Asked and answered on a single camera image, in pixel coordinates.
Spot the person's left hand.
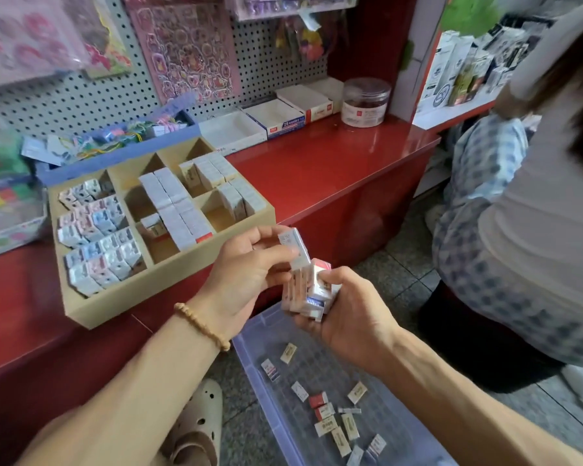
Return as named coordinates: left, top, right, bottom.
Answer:
left=189, top=225, right=303, bottom=340

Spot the person's right hand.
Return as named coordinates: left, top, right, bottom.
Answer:
left=293, top=267, right=402, bottom=377

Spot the handful of boxed erasers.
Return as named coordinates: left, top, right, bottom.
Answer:
left=277, top=226, right=343, bottom=321

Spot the wooden compartment tray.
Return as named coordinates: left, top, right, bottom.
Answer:
left=45, top=137, right=277, bottom=331

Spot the clear plastic storage bin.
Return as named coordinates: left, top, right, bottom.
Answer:
left=233, top=302, right=458, bottom=466

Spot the person's right forearm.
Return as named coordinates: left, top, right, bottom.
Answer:
left=369, top=325, right=583, bottom=466

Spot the person's left forearm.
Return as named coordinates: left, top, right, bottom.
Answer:
left=14, top=320, right=229, bottom=466

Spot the person's left cream clog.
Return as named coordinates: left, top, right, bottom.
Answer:
left=165, top=378, right=225, bottom=466

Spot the white tray box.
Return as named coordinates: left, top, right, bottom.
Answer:
left=275, top=75, right=346, bottom=124
left=199, top=111, right=268, bottom=156
left=241, top=96, right=309, bottom=140

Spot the blue box of trinkets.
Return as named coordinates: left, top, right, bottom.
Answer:
left=21, top=92, right=200, bottom=187

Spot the person's left leg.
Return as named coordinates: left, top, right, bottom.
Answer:
left=14, top=412, right=215, bottom=466

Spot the red display counter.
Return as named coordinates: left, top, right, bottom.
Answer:
left=0, top=113, right=440, bottom=466

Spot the round clear plastic jar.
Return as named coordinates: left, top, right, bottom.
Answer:
left=341, top=76, right=393, bottom=129

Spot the white pegboard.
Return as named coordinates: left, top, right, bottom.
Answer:
left=0, top=0, right=332, bottom=142

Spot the pink sticker pack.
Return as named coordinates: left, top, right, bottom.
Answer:
left=0, top=0, right=89, bottom=91
left=124, top=0, right=244, bottom=107

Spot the clear bag of colourful toys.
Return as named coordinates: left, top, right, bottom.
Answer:
left=275, top=12, right=336, bottom=66

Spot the white side shelf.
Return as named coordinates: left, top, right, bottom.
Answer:
left=389, top=0, right=531, bottom=132

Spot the stack of colourful packs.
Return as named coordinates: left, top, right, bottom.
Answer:
left=0, top=131, right=35, bottom=214

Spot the green edged sticker pack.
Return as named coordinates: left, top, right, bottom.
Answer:
left=63, top=0, right=135, bottom=80

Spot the beaded wooden bracelet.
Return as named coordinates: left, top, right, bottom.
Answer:
left=173, top=302, right=233, bottom=353

